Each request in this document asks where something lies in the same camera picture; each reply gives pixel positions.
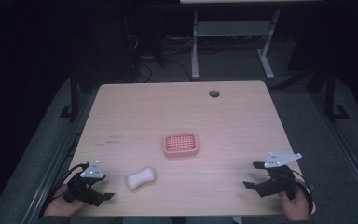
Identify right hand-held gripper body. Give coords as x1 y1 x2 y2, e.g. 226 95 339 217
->
255 151 303 201

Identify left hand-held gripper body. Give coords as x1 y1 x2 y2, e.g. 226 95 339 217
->
62 160 106 207

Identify person's left hand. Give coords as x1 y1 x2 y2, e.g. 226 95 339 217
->
42 183 89 218

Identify person's right hand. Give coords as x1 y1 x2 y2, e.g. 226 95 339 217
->
279 183 311 223

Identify white soap bar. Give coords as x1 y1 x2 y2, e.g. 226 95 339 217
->
125 166 158 191

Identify pink soap dish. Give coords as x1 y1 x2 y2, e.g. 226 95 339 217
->
162 132 200 159

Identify black metal stand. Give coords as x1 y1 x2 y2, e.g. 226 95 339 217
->
59 66 82 123
322 63 351 123

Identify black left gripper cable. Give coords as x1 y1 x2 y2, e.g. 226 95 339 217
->
38 162 90 218

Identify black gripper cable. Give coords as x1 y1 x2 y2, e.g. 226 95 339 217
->
292 177 316 217
38 162 90 218

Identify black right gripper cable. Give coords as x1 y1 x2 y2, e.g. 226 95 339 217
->
292 177 316 217

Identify bundle of floor cables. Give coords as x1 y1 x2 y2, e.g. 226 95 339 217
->
122 31 194 84

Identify white metal table frame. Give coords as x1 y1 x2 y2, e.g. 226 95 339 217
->
190 8 282 80

